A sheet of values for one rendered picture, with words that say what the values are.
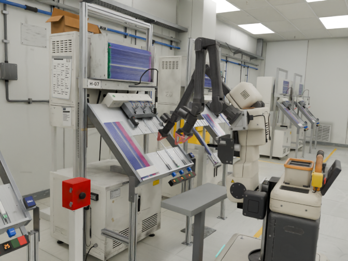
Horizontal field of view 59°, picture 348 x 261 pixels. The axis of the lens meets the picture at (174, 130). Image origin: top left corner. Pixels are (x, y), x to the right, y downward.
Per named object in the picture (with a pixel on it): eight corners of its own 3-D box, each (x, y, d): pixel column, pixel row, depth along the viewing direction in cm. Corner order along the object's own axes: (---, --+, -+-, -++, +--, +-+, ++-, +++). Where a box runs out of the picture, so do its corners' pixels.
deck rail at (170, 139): (189, 168, 260) (194, 163, 257) (188, 169, 259) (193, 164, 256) (143, 107, 283) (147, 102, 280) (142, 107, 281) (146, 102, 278)
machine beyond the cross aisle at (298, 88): (318, 149, 803) (325, 75, 781) (313, 153, 735) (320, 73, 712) (266, 142, 878) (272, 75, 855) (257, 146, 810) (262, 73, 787)
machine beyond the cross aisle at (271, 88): (307, 157, 684) (315, 70, 661) (299, 163, 616) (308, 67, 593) (248, 149, 759) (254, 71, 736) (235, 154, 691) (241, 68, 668)
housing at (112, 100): (144, 111, 280) (153, 100, 274) (104, 113, 240) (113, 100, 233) (139, 104, 283) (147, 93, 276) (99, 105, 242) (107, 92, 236)
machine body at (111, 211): (160, 234, 283) (163, 169, 276) (104, 269, 225) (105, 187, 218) (110, 217, 319) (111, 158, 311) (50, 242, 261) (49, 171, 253)
